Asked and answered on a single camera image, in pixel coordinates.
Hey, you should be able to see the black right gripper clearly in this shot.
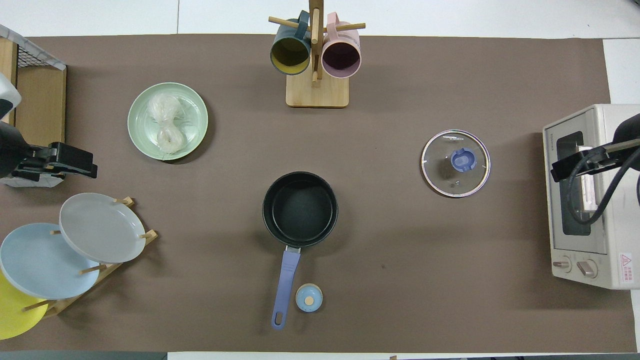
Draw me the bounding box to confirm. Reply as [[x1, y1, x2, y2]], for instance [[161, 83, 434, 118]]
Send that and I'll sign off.
[[551, 114, 640, 184]]

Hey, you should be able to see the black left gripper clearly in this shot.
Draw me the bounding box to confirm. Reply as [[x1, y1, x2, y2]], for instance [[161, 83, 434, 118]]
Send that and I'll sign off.
[[0, 121, 98, 180]]

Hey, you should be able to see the translucent white vermicelli bundle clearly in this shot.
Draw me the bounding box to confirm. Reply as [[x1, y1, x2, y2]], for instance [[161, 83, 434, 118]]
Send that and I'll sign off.
[[148, 93, 193, 155]]

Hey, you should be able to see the glass lid with blue knob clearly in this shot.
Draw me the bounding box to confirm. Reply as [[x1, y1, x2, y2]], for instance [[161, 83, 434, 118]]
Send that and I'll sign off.
[[421, 129, 491, 198]]

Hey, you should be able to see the grey plate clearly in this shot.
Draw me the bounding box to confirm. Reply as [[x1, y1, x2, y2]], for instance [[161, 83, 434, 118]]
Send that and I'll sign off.
[[59, 192, 147, 264]]

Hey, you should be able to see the pale green plate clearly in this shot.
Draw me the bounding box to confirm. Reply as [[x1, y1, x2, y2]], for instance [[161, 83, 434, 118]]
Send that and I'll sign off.
[[127, 82, 209, 162]]

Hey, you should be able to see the light blue plate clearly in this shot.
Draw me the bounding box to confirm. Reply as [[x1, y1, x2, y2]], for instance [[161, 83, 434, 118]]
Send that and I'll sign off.
[[0, 222, 101, 301]]

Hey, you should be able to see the wooden plate rack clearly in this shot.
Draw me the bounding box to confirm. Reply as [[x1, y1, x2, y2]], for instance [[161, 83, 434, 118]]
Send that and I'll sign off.
[[22, 196, 159, 318]]

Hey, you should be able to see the yellow plate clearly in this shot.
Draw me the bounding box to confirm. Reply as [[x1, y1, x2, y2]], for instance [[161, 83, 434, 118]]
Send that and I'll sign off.
[[0, 270, 50, 341]]

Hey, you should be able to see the marbled grey white sheet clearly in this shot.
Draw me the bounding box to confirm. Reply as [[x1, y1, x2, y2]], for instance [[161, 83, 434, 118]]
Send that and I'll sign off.
[[0, 165, 66, 189], [0, 24, 67, 71]]

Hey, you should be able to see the beige toaster oven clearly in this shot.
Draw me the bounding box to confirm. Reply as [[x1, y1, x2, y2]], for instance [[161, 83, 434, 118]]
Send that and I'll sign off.
[[542, 103, 640, 291]]

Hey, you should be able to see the brown table mat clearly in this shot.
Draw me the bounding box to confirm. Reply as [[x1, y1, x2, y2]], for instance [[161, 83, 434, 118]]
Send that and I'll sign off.
[[0, 34, 637, 353]]

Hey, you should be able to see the teal mug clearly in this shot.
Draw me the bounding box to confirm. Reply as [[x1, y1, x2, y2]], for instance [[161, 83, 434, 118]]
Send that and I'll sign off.
[[270, 11, 312, 76]]

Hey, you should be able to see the wooden mug tree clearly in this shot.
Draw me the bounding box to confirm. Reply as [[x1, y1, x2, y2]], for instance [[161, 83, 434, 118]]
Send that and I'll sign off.
[[268, 0, 367, 109]]

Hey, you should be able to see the pink mug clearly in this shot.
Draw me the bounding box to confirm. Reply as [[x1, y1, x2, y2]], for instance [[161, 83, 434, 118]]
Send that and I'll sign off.
[[321, 12, 362, 79]]

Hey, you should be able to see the small blue jar with cork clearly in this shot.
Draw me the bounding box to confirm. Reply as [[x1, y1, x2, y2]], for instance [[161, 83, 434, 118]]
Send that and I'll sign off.
[[295, 283, 324, 313]]

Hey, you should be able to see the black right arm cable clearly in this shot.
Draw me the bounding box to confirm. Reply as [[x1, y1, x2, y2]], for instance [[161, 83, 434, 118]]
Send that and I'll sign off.
[[566, 147, 640, 226]]

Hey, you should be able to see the black wire and wood shelf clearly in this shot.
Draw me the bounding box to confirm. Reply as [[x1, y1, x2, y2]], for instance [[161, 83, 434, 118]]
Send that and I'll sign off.
[[0, 30, 67, 181]]

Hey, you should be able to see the dark pot with purple handle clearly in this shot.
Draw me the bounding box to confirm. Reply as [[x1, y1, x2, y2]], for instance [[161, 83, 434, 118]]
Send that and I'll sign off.
[[262, 171, 339, 331]]

